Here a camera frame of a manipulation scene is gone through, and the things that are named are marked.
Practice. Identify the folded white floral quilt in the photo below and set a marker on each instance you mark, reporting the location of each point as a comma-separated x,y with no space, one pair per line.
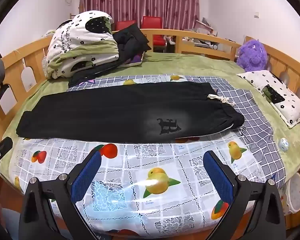
72,42

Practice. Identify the black clothes pile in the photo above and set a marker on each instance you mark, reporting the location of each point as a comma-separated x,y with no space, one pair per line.
130,42

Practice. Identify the red chair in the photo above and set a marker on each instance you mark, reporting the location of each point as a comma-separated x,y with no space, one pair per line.
152,22
126,25

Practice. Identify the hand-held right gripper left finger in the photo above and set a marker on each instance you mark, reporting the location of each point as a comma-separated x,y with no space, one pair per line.
86,176

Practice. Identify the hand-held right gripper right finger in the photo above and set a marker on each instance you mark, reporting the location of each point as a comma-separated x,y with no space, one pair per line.
218,177

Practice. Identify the green blanket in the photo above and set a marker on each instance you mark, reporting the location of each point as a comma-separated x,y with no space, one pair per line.
190,65

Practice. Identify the fruit print plastic tablecloth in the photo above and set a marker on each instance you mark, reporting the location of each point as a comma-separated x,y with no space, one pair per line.
130,160

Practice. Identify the wooden bed frame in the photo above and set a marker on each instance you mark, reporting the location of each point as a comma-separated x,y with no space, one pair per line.
12,62

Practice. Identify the white round basin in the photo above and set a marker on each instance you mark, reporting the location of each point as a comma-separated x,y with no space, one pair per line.
296,195

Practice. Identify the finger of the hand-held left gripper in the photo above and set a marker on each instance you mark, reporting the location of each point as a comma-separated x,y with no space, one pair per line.
2,148

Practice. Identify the white floral pillow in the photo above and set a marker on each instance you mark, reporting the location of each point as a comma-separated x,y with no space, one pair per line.
285,97

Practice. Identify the black pants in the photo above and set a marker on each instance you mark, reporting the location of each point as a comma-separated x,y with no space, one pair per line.
102,112

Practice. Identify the purple plush toy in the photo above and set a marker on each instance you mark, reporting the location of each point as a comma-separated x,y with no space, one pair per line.
252,55

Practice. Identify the purple cloth item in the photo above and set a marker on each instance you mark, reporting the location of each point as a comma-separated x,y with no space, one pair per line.
137,58

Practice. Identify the small white blue ball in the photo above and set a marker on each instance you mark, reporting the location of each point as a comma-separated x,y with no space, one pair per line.
283,144

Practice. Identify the white wall switch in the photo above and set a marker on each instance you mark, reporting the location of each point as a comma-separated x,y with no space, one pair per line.
256,15

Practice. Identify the cardboard clutter pile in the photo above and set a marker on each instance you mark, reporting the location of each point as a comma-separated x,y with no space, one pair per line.
205,26

